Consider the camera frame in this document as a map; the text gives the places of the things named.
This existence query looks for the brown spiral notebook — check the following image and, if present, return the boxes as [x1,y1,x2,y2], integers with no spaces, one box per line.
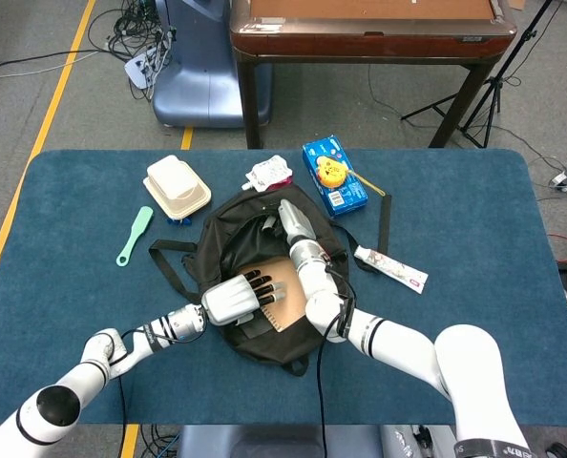
[238,257,313,334]

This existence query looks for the white toothpaste tube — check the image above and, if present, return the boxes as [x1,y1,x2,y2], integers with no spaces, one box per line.
[353,245,430,294]

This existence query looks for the blue Oreo cookie box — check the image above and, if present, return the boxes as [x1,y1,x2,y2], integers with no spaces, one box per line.
[302,135,369,219]

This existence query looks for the tangled floor cables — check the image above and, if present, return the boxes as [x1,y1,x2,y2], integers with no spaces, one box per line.
[87,0,175,101]

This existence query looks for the mint green scrub brush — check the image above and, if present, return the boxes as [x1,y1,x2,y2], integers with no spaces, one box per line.
[115,205,155,267]

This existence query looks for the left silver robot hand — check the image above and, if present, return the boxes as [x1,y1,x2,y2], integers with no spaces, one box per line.
[200,269,289,328]

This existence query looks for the grey robot torso base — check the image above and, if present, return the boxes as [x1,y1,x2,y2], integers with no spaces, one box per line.
[176,423,456,458]

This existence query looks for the blue carpet table cover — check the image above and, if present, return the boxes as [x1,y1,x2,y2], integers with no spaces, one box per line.
[0,148,567,426]

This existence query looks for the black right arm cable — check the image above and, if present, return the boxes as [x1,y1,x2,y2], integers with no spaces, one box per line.
[314,247,359,458]

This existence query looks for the blue grey machine base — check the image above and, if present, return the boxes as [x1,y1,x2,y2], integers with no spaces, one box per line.
[152,0,273,129]

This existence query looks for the black tripod stand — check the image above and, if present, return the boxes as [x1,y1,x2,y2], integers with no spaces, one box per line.
[400,0,557,149]

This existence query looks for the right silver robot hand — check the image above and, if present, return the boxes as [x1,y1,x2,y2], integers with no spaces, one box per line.
[262,198,319,244]

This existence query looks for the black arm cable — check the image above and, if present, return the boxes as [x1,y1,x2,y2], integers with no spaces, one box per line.
[106,317,189,458]
[314,247,359,458]

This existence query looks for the cream plastic lunch box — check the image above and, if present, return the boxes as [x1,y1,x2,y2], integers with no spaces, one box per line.
[142,155,213,221]

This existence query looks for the brown mahjong table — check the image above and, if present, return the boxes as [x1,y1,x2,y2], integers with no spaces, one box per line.
[229,0,514,150]

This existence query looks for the black fabric backpack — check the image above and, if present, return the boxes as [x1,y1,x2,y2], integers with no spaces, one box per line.
[148,185,393,378]

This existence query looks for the yellow tape measure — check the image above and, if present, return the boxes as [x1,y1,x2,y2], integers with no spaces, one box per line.
[315,156,390,198]

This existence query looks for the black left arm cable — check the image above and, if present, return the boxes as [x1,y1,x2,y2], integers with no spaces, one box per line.
[106,317,189,458]

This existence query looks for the white red snack pouch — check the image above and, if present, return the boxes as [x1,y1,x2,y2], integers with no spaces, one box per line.
[241,155,294,193]

